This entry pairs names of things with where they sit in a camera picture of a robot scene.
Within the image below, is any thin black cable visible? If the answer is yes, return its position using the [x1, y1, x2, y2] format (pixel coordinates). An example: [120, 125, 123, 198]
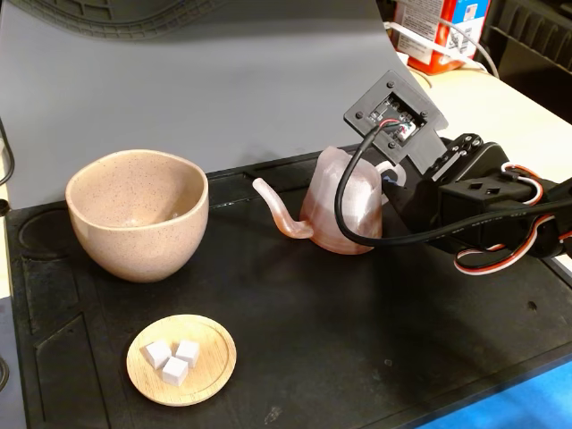
[0, 118, 16, 187]

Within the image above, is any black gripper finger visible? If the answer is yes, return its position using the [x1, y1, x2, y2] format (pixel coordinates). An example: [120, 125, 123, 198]
[382, 177, 443, 240]
[428, 132, 486, 182]

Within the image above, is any speckled beige ceramic cup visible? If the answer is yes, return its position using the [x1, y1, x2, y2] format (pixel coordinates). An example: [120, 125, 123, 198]
[64, 148, 210, 284]

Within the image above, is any round wooden plate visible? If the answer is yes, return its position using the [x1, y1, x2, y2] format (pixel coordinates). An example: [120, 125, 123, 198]
[126, 314, 238, 408]

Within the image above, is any translucent pink kettle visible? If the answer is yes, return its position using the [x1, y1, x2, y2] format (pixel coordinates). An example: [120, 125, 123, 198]
[252, 145, 408, 256]

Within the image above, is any gray backdrop sheet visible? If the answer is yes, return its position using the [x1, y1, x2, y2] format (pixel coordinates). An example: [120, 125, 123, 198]
[0, 0, 415, 211]

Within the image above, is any blue tape strip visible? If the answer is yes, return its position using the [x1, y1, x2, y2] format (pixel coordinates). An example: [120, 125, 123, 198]
[415, 357, 572, 429]

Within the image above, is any black camera cable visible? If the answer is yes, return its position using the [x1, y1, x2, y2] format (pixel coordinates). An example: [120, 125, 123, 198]
[333, 123, 572, 248]

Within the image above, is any red white black servo wire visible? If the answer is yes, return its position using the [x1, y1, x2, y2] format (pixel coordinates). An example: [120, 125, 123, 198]
[500, 163, 545, 206]
[453, 214, 560, 276]

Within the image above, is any black silicone work mat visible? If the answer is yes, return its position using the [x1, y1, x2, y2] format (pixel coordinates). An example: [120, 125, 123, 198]
[4, 145, 572, 429]

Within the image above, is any red white cardboard box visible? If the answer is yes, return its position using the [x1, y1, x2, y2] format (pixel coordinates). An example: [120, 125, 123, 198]
[392, 0, 492, 76]

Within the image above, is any white cube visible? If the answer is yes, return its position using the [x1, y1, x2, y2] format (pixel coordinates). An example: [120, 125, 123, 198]
[161, 356, 189, 386]
[173, 339, 201, 369]
[140, 339, 173, 371]

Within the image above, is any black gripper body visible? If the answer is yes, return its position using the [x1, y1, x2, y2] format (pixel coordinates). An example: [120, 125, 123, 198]
[439, 141, 545, 257]

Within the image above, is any dark ribbed rubber mat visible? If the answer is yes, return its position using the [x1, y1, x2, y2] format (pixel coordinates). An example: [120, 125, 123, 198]
[6, 0, 233, 42]

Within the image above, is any gray round cable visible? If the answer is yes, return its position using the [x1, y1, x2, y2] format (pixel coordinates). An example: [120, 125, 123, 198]
[440, 17, 501, 80]

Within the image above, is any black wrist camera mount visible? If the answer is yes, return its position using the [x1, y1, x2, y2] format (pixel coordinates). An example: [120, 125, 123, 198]
[342, 69, 450, 173]

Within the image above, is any black plastic crate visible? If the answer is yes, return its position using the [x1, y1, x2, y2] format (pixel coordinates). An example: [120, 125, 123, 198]
[473, 0, 572, 97]

